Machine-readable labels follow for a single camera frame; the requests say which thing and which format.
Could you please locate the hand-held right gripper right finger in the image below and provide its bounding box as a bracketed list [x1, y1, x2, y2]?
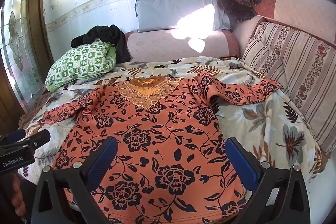
[225, 137, 315, 224]

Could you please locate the green white patterned pillow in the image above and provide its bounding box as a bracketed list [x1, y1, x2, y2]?
[45, 39, 117, 92]

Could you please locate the pink quilted sofa backrest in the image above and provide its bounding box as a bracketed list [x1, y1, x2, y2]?
[232, 0, 336, 62]

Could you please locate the brown furry cushion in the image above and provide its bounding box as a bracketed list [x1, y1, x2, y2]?
[221, 0, 275, 22]

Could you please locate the person's left hand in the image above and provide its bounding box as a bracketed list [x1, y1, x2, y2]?
[9, 174, 28, 217]

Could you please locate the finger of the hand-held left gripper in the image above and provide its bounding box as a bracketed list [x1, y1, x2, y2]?
[0, 129, 27, 145]
[18, 130, 51, 151]

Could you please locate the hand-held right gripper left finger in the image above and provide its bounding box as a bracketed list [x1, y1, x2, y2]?
[31, 136, 118, 224]

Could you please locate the wooden stained glass door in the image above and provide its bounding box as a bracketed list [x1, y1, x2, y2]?
[0, 0, 54, 132]

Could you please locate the grey pillow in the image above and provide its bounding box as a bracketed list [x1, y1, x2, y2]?
[132, 0, 231, 33]

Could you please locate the cream leaf print blanket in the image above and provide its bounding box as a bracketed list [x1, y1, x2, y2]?
[18, 56, 326, 214]

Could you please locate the black garment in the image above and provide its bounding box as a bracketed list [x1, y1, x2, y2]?
[71, 25, 132, 63]

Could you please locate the orange black floral shirt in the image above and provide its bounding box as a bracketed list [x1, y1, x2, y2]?
[39, 70, 284, 224]

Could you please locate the pink bolster cushion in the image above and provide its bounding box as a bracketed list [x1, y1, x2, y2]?
[125, 28, 240, 63]

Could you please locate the striped floral sofa cushion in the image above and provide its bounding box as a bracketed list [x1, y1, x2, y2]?
[241, 21, 336, 155]

